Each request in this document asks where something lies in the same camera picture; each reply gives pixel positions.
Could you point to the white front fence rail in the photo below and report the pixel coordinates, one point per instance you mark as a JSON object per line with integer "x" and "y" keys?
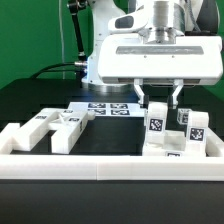
{"x": 56, "y": 167}

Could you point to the white right fence rail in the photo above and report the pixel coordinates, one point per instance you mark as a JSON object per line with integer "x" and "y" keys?
{"x": 214, "y": 145}

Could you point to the white tag sheet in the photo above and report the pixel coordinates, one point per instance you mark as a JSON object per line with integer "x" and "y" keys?
{"x": 110, "y": 109}

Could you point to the white chair seat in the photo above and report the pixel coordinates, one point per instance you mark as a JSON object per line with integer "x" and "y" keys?
{"x": 174, "y": 145}

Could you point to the black camera stand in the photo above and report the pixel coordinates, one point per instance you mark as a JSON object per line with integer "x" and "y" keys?
{"x": 74, "y": 7}

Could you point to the white left fence rail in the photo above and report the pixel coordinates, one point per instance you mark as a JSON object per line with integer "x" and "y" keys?
{"x": 6, "y": 137}

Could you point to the tagged white cube right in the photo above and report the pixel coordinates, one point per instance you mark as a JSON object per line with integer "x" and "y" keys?
{"x": 182, "y": 116}

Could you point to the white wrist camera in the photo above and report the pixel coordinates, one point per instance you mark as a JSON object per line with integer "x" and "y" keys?
{"x": 128, "y": 23}

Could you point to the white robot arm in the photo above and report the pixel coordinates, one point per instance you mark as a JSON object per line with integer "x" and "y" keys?
{"x": 159, "y": 43}

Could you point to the white chair back frame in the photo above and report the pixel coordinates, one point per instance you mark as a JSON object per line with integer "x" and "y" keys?
{"x": 67, "y": 124}

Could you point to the white fence rail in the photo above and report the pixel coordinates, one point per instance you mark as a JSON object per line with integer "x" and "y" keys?
{"x": 214, "y": 145}
{"x": 6, "y": 137}
{"x": 56, "y": 167}

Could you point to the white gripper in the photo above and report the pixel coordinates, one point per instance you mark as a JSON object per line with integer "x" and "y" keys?
{"x": 192, "y": 60}

